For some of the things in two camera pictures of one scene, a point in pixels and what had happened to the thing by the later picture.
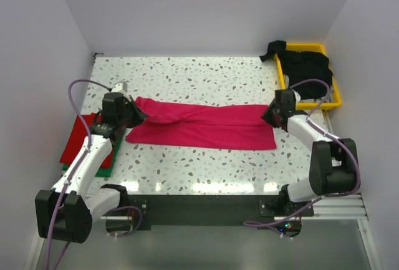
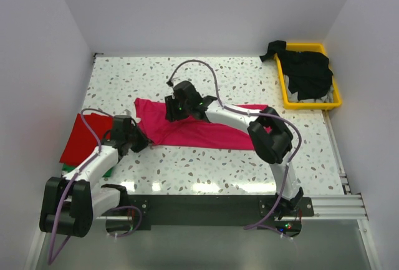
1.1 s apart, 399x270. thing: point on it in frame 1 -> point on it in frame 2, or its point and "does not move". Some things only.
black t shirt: [300, 66] does not move
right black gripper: [266, 115] -> [171, 114]
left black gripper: [139, 116] -> [143, 139]
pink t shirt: [214, 126] does not move
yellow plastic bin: [311, 47] does not move
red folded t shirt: [76, 138] does not move
